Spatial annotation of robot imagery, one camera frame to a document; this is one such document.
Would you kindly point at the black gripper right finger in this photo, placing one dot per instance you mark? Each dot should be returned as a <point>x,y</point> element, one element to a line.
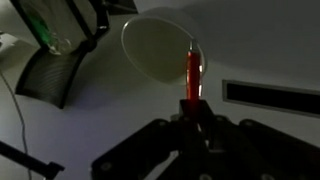
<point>261,150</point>

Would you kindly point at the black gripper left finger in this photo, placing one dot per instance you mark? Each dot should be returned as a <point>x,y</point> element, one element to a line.
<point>136,156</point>

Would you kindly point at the red pen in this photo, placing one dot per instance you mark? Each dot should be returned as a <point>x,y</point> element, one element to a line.
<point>193,71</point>

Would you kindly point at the white bowl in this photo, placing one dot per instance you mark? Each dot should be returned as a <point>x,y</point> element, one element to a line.
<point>156,42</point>

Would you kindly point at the large black tablet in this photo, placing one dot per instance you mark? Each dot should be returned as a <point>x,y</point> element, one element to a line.
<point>279,98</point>

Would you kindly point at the black rod with clamp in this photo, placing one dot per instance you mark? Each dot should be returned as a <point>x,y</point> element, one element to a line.
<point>48,171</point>

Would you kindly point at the black curved stand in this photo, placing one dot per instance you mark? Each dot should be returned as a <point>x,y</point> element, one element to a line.
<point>48,77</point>

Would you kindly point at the device with green light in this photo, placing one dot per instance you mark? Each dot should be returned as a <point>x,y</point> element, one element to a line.
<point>63,25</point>

